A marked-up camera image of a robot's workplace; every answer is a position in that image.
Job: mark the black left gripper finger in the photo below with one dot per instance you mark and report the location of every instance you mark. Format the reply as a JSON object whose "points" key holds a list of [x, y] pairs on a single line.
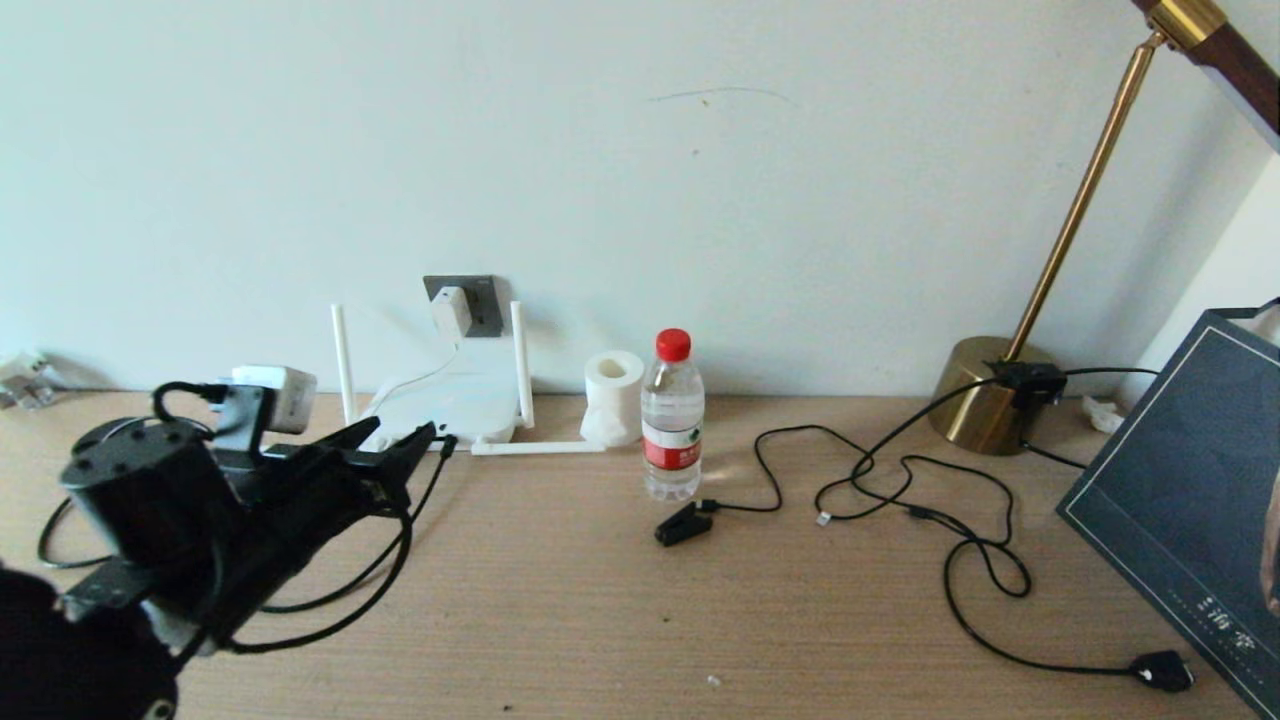
{"points": [[400, 455], [345, 440]]}

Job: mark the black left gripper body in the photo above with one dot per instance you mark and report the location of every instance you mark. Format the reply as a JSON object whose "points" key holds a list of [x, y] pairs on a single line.
{"points": [[290, 500]]}

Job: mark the white power adapter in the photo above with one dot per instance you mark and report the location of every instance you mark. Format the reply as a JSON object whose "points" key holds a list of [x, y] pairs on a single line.
{"points": [[452, 312]]}

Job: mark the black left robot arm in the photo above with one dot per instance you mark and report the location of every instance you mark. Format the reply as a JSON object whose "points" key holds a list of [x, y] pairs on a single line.
{"points": [[120, 520]]}

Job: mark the white router with antennas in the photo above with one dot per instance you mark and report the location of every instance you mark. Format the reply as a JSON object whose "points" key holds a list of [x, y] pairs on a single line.
{"points": [[460, 400]]}

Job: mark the white toilet paper roll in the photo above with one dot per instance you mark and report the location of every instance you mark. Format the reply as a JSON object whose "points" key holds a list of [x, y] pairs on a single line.
{"points": [[612, 400]]}

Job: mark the clear water bottle red cap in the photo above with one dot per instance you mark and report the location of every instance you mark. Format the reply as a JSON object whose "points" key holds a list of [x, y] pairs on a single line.
{"points": [[672, 440]]}

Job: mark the small black charging dock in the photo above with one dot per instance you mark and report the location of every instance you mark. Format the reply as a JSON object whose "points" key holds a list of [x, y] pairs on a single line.
{"points": [[683, 525]]}

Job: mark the brass desk lamp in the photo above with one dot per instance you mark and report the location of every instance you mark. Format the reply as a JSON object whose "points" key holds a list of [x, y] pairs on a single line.
{"points": [[975, 420]]}

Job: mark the crumpled white tissue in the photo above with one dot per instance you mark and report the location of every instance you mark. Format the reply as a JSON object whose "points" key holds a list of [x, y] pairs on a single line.
{"points": [[1103, 415]]}

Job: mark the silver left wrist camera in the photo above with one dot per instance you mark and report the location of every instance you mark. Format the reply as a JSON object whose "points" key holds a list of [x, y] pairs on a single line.
{"points": [[280, 395]]}

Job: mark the grey wall socket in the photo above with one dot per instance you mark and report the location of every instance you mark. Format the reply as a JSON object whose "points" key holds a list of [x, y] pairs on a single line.
{"points": [[488, 300]]}

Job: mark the black inline switch box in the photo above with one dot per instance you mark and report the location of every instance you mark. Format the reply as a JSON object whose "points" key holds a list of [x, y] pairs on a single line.
{"points": [[1030, 380]]}

